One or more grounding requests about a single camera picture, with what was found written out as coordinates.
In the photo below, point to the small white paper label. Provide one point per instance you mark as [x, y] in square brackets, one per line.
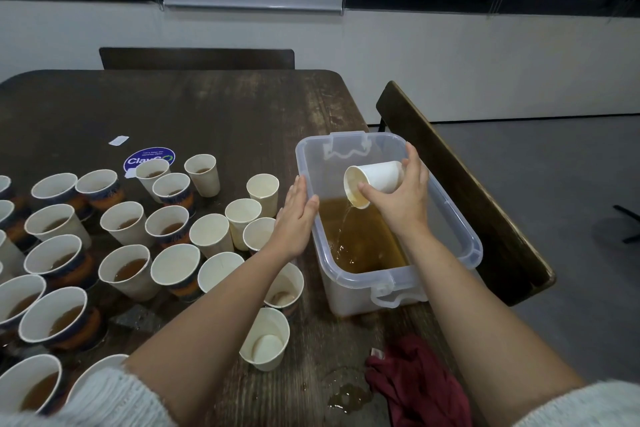
[119, 140]

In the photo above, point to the dark wooden table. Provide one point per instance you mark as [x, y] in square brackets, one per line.
[200, 106]

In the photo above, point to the group of paper cups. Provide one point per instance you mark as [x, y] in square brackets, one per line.
[122, 219]

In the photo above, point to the person's left forearm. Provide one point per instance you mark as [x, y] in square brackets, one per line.
[210, 337]

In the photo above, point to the person's left hand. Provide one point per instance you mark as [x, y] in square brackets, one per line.
[294, 225]

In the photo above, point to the round blue sticker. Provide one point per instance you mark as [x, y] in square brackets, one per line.
[148, 155]

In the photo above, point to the round white side table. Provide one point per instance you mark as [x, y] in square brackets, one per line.
[632, 223]

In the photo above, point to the white paper cup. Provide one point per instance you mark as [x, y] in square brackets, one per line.
[242, 217]
[378, 175]
[263, 191]

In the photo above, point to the dark wooden chair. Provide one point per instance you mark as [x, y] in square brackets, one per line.
[195, 58]
[465, 191]

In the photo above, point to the person's right hand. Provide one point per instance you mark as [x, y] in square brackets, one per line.
[405, 203]

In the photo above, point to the dark red cloth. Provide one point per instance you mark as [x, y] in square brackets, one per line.
[420, 387]

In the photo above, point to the person's right forearm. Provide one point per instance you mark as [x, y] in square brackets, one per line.
[485, 332]

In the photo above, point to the clear plastic storage bin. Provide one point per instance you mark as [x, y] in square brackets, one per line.
[350, 294]

